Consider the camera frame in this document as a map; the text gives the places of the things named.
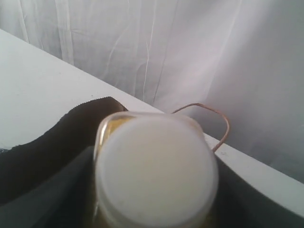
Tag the brown paper bag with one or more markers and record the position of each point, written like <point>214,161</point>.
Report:
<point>24,167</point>

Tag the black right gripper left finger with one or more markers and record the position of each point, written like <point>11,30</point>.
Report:
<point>33,209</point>

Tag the yellow grain plastic bottle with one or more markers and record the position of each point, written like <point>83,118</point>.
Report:
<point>153,170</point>

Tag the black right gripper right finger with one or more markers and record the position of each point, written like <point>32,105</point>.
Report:
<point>238,205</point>

